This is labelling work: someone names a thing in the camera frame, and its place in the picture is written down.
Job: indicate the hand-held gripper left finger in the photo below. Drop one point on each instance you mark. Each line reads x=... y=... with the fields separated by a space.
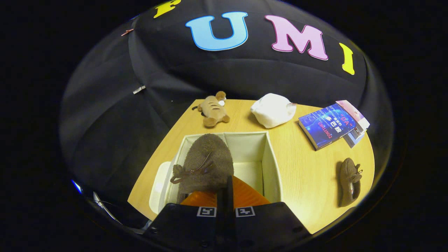
x=221 y=217

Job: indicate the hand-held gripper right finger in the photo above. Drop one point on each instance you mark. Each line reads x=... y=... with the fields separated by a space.
x=230 y=217

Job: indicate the brown fuzzy shoe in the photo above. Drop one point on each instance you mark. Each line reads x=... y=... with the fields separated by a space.
x=346 y=178
x=206 y=157

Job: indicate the grey fabric storage box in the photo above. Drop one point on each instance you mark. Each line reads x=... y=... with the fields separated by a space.
x=252 y=147

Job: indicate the brown plush toy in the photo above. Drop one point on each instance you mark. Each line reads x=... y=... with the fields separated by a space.
x=213 y=110

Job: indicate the white plush toy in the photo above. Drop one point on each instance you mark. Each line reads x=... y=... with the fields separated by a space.
x=273 y=110

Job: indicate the blue book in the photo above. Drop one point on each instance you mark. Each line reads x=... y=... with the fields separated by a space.
x=325 y=126

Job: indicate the black backdrop cloth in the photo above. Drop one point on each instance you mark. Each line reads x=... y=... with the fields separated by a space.
x=262 y=77

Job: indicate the grey book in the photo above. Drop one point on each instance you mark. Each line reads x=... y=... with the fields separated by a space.
x=353 y=138

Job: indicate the computer monitor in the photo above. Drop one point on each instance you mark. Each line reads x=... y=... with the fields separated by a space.
x=77 y=186

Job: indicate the silver clip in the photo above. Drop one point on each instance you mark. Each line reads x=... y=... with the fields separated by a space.
x=139 y=90

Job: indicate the pink book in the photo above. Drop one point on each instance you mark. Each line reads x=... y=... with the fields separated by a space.
x=357 y=117

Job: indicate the copper clip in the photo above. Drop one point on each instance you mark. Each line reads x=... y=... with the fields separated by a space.
x=127 y=32

